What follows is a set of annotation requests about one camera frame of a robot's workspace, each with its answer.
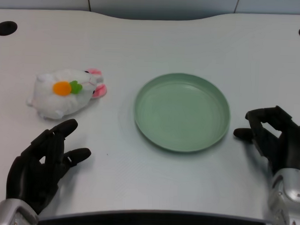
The dark robot torso panel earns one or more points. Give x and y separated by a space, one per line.
150 223

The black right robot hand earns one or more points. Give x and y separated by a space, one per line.
285 145

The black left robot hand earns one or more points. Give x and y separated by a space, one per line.
30 172

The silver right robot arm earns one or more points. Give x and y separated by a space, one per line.
288 203

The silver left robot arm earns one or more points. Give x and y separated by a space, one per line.
8 213

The white rabbit doll with carrot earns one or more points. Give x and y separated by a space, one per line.
58 98

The green round plate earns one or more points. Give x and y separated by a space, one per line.
182 114

